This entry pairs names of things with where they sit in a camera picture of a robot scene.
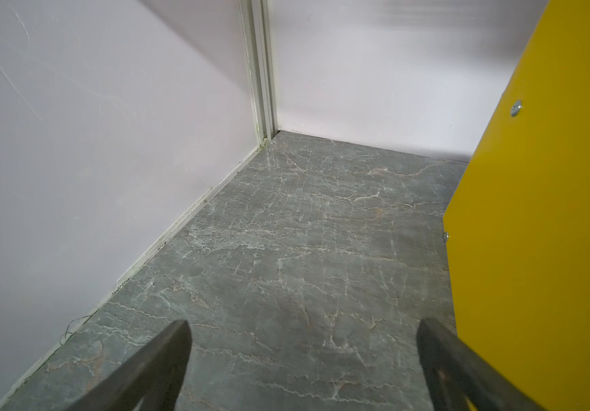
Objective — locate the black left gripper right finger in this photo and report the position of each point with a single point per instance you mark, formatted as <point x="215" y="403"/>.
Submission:
<point x="458" y="378"/>

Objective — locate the yellow wooden bookshelf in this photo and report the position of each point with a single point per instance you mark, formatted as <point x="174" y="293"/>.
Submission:
<point x="518" y="224"/>

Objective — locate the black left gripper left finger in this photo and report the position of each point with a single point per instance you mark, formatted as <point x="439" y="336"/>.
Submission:
<point x="150" y="380"/>

